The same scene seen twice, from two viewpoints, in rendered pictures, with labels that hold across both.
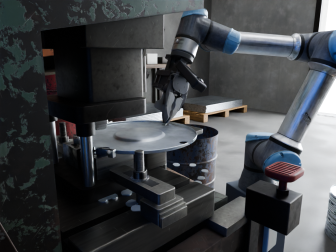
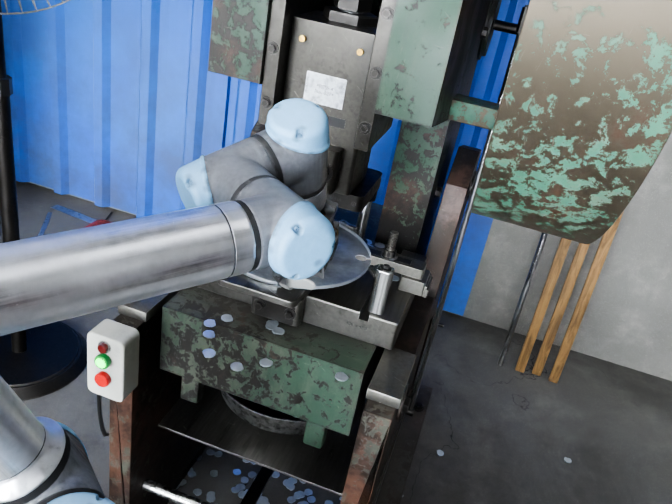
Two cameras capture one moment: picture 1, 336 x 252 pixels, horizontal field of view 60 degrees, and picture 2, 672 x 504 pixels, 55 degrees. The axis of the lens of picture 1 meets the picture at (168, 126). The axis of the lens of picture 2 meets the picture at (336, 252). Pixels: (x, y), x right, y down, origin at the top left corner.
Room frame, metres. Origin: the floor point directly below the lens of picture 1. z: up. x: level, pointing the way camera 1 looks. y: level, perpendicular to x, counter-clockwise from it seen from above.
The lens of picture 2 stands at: (1.62, -0.44, 1.33)
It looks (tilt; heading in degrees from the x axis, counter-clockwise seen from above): 28 degrees down; 146
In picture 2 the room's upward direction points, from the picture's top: 11 degrees clockwise
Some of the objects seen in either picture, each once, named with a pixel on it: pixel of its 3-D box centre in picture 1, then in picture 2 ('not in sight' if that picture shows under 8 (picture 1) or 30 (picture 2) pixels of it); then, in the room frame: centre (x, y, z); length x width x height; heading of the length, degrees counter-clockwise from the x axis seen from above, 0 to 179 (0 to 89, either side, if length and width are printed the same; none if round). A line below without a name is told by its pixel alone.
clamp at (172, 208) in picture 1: (142, 178); not in sight; (0.50, 0.05, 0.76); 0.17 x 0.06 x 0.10; 44
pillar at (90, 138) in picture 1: (87, 150); not in sight; (0.52, 0.15, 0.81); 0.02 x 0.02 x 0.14
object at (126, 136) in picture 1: (139, 134); (293, 245); (0.71, 0.07, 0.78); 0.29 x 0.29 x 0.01
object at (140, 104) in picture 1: (90, 110); (322, 184); (0.62, 0.17, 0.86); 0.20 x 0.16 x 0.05; 44
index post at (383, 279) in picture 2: not in sight; (381, 288); (0.83, 0.19, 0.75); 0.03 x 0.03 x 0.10; 44
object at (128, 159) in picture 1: (97, 155); not in sight; (0.62, 0.16, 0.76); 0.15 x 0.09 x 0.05; 44
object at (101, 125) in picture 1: (97, 119); not in sight; (0.63, 0.16, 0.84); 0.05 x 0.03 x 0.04; 44
